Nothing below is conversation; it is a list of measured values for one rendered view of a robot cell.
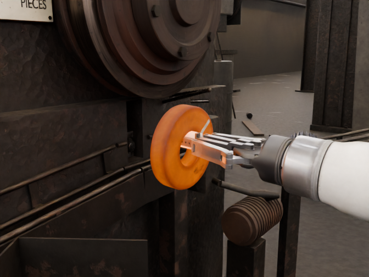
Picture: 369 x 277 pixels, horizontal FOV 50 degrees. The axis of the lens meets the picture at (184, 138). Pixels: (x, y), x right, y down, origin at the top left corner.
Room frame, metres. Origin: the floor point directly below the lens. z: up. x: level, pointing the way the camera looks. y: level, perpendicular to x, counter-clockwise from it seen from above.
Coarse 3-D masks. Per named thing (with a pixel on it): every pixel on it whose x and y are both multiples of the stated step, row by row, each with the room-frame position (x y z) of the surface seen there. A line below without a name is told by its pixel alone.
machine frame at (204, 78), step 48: (0, 48) 0.83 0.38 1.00; (48, 48) 0.92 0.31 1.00; (0, 96) 0.82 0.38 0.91; (48, 96) 0.91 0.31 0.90; (96, 96) 1.02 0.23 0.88; (192, 96) 1.27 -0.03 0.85; (0, 144) 0.76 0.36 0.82; (48, 144) 0.84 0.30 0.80; (96, 144) 0.95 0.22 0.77; (144, 144) 1.09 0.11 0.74; (48, 192) 0.83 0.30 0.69; (192, 192) 1.27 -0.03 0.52; (192, 240) 1.27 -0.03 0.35
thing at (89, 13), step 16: (80, 0) 0.81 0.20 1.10; (80, 16) 0.84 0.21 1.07; (96, 16) 0.84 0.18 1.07; (80, 32) 0.85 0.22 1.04; (96, 32) 0.84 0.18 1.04; (80, 48) 0.88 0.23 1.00; (96, 48) 0.83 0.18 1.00; (96, 64) 0.89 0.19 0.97; (112, 64) 0.87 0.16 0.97; (112, 80) 0.92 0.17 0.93; (128, 80) 0.91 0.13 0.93; (144, 96) 0.95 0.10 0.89; (160, 96) 0.99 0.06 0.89
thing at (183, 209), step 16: (176, 192) 1.03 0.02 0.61; (160, 208) 1.06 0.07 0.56; (176, 208) 1.03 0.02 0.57; (160, 224) 1.06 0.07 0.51; (176, 224) 1.03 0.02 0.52; (160, 240) 1.06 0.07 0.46; (176, 240) 1.03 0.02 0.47; (160, 256) 1.06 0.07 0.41; (176, 256) 1.03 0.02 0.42; (160, 272) 1.06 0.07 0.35; (176, 272) 1.03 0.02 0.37
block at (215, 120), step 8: (216, 120) 1.19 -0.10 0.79; (216, 128) 1.19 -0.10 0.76; (208, 168) 1.16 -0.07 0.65; (216, 168) 1.19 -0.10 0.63; (208, 176) 1.16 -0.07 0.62; (216, 176) 1.19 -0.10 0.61; (200, 184) 1.16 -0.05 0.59; (208, 184) 1.16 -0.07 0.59; (200, 192) 1.16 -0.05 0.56; (208, 192) 1.16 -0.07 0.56
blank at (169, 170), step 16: (176, 112) 0.67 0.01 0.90; (192, 112) 0.69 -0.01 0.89; (160, 128) 0.65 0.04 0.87; (176, 128) 0.65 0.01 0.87; (192, 128) 0.69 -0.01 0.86; (208, 128) 0.73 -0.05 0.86; (160, 144) 0.64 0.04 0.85; (176, 144) 0.66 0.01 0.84; (160, 160) 0.63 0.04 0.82; (176, 160) 0.66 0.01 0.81; (192, 160) 0.71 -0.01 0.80; (208, 160) 0.74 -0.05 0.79; (160, 176) 0.65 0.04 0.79; (176, 176) 0.66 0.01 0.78; (192, 176) 0.70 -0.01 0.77
